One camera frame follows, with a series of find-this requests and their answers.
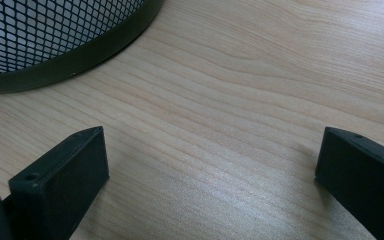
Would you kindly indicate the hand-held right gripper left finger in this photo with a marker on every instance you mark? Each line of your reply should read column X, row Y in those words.
column 63, row 186

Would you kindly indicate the black mesh trash bin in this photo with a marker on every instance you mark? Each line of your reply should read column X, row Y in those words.
column 46, row 40

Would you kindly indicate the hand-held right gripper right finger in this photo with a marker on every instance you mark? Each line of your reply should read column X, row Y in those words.
column 366, row 180

